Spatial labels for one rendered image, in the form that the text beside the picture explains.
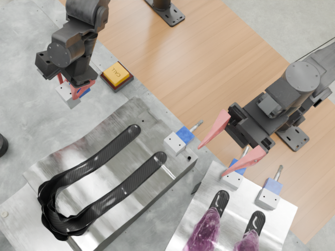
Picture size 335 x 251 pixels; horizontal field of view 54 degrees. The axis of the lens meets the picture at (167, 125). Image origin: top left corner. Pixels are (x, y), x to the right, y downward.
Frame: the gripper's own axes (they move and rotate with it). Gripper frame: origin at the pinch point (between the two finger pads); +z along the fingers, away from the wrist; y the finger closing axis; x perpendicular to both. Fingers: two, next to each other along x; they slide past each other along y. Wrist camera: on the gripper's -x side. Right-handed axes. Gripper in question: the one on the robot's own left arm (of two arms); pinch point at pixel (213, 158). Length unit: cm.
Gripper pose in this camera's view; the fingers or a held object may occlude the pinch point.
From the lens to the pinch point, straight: 58.2
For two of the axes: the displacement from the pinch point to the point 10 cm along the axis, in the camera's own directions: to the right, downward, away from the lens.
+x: -0.3, 3.6, 9.3
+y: 6.3, 7.3, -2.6
